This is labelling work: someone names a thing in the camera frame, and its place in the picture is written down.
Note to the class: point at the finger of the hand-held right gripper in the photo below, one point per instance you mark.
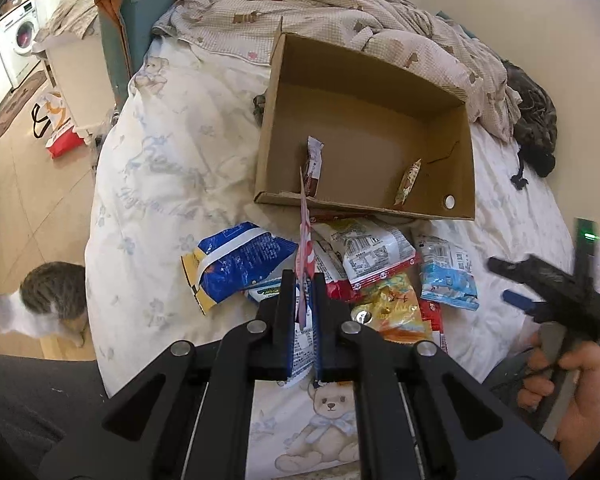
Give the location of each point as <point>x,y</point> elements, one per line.
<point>517,300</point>
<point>517,270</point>

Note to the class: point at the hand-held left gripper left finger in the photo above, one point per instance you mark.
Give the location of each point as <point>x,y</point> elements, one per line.
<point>285,320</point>

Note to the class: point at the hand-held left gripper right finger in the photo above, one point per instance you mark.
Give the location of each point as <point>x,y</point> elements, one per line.
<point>325,330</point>

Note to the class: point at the green white snack packet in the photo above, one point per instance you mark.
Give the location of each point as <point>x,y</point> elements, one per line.
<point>265,291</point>

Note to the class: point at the red striped snack packet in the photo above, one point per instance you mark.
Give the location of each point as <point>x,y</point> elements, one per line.
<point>306,255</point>

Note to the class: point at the light blue snack packet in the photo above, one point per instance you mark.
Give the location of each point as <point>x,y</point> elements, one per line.
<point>447,275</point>

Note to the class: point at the yellow orange snack bag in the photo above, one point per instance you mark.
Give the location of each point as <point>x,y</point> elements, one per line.
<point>395,305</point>

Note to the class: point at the blue yellow chip bag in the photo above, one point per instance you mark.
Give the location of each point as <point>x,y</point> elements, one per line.
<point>240,260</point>

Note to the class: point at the red white snack bag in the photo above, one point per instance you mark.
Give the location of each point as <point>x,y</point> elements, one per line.
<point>370,250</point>

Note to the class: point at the tan small snack packet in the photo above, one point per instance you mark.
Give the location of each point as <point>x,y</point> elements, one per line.
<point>408,182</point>

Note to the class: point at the brown white snack bar packet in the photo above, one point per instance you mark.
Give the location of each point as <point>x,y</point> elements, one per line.
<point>313,165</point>

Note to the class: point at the cardboard box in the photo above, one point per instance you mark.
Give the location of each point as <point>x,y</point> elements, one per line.
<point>360,125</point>

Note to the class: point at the person's right hand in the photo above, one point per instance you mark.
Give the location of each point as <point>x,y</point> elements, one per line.
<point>587,395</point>

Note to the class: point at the dark grey cloth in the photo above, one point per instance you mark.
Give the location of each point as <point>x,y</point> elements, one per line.
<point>532,110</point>

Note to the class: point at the small grey cloth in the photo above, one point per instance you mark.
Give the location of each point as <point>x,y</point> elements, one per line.
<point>260,107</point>

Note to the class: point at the tabby white cat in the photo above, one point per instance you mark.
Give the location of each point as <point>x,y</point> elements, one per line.
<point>50,295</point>

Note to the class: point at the teal pillow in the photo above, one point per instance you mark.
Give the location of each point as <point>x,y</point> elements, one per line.
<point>469,32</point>

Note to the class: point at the person's dark trousers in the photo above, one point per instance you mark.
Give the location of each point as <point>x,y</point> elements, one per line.
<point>30,410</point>

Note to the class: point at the red white shopping bag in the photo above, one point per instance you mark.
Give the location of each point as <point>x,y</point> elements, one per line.
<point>60,125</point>

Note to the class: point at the checked bear print blanket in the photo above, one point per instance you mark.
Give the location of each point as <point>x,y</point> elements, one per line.
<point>330,10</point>

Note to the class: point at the brown floor rug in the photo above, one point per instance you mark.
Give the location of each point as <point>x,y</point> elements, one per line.
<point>15,105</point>

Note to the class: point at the pile of pale cloth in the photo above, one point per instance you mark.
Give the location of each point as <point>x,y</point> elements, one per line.
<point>70,15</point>

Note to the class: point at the white washing machine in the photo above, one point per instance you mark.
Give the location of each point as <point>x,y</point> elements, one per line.
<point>20,40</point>

